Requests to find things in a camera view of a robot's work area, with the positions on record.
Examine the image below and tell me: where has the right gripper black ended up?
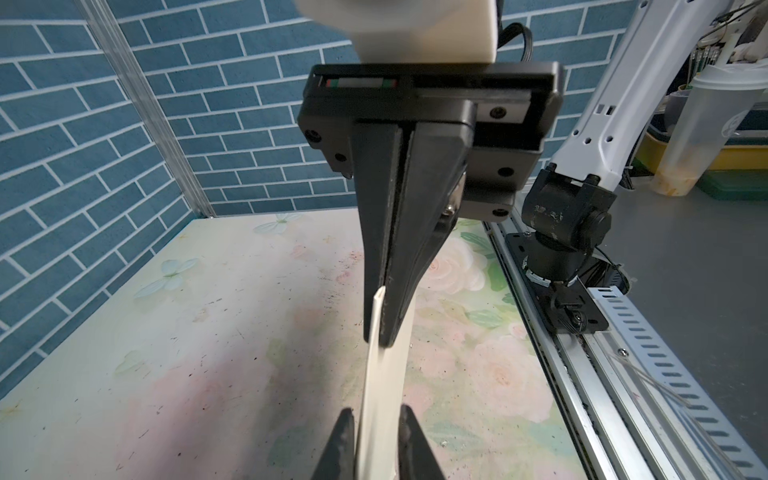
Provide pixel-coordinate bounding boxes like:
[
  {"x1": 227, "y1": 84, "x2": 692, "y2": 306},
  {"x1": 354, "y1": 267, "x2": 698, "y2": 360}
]
[{"x1": 297, "y1": 61, "x2": 563, "y2": 348}]

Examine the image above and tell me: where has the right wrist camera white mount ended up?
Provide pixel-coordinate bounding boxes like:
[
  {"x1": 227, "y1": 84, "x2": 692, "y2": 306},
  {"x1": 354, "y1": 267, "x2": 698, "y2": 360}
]
[{"x1": 295, "y1": 0, "x2": 501, "y2": 64}]

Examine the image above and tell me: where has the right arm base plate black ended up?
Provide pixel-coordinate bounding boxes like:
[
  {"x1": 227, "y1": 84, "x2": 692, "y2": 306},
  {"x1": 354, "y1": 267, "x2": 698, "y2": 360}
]
[{"x1": 505, "y1": 233, "x2": 630, "y2": 335}]

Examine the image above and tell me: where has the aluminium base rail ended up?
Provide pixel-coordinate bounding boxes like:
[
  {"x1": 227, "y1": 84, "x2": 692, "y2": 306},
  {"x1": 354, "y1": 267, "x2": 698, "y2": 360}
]
[{"x1": 483, "y1": 222, "x2": 741, "y2": 479}]

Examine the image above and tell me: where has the cream letter paper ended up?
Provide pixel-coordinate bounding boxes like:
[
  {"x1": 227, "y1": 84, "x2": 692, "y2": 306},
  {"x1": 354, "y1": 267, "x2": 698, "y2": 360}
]
[{"x1": 355, "y1": 306, "x2": 414, "y2": 480}]

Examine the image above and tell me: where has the clear plastic cup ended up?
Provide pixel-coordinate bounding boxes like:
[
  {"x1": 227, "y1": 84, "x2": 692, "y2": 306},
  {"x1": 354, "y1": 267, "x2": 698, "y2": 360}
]
[{"x1": 650, "y1": 59, "x2": 767, "y2": 197}]

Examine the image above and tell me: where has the right aluminium corner post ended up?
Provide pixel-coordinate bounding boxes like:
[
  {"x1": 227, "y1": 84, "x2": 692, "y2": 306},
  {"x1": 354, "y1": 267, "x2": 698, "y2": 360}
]
[{"x1": 74, "y1": 0, "x2": 216, "y2": 218}]

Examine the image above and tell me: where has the white slotted cable duct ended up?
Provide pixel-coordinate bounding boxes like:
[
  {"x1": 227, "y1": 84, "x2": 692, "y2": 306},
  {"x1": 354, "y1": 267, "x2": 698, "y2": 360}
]
[{"x1": 589, "y1": 287, "x2": 767, "y2": 479}]

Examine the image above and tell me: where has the green tray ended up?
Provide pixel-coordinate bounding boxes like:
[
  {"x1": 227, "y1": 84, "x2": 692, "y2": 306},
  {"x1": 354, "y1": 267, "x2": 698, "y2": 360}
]
[{"x1": 697, "y1": 170, "x2": 767, "y2": 201}]

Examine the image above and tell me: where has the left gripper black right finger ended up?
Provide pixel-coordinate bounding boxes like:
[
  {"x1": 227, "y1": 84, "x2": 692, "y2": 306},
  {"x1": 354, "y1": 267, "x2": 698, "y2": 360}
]
[{"x1": 397, "y1": 404, "x2": 445, "y2": 480}]

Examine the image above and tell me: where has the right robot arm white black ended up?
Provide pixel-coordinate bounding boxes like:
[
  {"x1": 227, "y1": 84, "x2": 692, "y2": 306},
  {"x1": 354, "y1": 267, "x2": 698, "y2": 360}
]
[{"x1": 297, "y1": 1, "x2": 730, "y2": 348}]

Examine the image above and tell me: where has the yellow tray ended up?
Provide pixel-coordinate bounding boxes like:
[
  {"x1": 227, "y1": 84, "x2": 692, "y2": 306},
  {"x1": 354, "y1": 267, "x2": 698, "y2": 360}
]
[{"x1": 635, "y1": 133, "x2": 768, "y2": 173}]

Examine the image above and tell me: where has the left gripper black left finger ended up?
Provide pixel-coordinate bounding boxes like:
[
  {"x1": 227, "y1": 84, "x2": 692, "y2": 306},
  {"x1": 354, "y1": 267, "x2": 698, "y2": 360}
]
[{"x1": 310, "y1": 408, "x2": 355, "y2": 480}]

